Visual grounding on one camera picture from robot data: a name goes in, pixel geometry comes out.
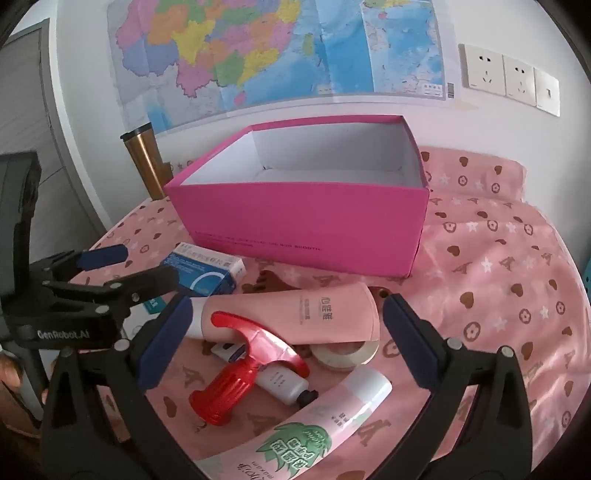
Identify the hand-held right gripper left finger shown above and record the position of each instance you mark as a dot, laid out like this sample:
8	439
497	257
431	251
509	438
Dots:
166	344

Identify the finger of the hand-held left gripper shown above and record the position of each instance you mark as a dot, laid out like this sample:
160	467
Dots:
101	257
147	281

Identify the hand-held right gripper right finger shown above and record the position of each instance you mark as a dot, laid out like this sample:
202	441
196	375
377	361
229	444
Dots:
411	344

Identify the red plastic spray trigger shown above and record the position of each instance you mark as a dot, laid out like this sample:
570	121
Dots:
231	387

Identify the large pink tube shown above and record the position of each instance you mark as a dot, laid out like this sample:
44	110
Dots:
300	314

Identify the brown comb-shaped back scratcher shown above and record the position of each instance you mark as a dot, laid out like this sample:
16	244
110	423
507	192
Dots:
265	283

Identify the pink tube with green leaves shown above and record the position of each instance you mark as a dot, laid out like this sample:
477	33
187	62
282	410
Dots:
323	424

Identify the white blue hand cream tube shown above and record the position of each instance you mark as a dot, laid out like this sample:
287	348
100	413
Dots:
281	383

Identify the pink cardboard box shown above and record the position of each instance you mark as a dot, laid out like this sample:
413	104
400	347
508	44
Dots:
300	221

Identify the person's left hand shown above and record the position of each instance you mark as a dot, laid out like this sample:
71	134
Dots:
9	371

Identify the white and teal carton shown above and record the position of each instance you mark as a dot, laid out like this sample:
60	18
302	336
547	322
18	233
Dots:
152	304

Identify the blue and white carton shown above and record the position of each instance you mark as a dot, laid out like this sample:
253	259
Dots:
203	277

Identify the clear tape roll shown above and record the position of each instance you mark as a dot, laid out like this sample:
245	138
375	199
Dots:
341	356

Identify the pink printed blanket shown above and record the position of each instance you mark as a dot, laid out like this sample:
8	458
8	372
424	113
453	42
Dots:
485	300

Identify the bronze thermos flask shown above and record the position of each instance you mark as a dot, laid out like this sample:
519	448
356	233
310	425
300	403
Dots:
145	161

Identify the white patterned cloth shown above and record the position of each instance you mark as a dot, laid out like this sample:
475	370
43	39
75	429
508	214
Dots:
180	166

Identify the grey door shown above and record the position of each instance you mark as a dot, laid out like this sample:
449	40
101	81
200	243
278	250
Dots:
23	92

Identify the blue plastic basket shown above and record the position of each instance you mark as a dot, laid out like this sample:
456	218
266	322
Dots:
587	284

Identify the colourful wall map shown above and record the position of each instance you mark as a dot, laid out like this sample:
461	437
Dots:
277	46

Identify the white wall socket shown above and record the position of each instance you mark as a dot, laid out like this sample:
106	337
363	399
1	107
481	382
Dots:
519	79
482	69

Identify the white wall switch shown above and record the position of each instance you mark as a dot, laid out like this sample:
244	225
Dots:
547	92

